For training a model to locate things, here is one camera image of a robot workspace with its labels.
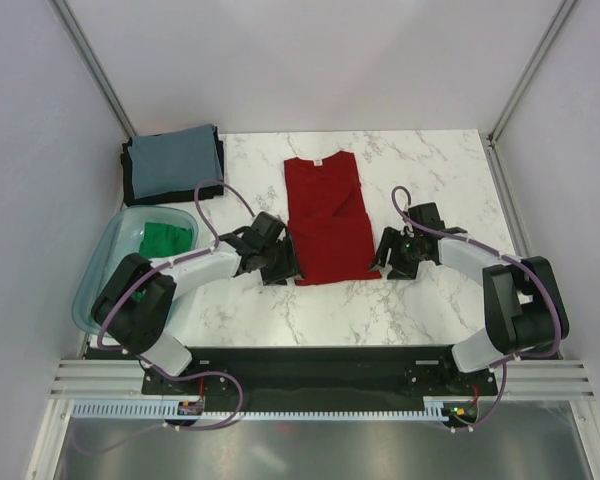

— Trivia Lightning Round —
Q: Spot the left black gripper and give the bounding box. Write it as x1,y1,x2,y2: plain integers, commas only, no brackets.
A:
258,235,304,286

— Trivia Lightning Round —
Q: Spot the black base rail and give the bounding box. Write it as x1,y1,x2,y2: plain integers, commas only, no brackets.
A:
142,346,498,412

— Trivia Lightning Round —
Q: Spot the right aluminium frame post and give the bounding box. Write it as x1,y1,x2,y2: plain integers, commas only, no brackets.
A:
485,0,581,143

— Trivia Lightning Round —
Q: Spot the green t shirt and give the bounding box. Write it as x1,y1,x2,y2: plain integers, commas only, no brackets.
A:
129,220,193,304

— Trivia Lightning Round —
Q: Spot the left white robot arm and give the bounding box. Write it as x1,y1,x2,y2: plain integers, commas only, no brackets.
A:
91,212,301,393

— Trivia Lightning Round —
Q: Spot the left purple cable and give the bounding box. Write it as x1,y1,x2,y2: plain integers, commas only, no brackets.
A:
95,179,256,381

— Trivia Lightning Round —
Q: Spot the folded grey-blue t shirt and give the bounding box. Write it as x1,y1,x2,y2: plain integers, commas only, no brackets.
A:
129,123,224,199

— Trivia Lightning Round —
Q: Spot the clear teal plastic bin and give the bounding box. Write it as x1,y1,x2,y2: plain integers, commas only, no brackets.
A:
72,206,198,335

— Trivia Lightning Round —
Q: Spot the left aluminium frame post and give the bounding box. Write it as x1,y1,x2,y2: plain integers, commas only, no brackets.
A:
49,0,137,137

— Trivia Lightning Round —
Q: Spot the white slotted cable duct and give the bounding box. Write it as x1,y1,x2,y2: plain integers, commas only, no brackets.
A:
71,396,448,422

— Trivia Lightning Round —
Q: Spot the red t shirt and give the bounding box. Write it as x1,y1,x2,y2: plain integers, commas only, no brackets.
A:
284,151,381,286

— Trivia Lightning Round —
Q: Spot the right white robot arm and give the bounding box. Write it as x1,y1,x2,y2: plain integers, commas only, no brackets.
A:
369,202,570,394

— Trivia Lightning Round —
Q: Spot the purple cable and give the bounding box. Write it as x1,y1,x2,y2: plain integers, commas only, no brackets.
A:
390,185,564,366
95,179,256,381

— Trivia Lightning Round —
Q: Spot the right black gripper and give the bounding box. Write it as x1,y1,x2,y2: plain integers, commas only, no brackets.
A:
367,226,427,281

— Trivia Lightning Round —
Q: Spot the aluminium frame post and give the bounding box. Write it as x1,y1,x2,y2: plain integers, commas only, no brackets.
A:
49,0,137,137
485,0,581,143

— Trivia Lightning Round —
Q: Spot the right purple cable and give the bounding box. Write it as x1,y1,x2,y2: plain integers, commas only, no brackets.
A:
390,185,564,366

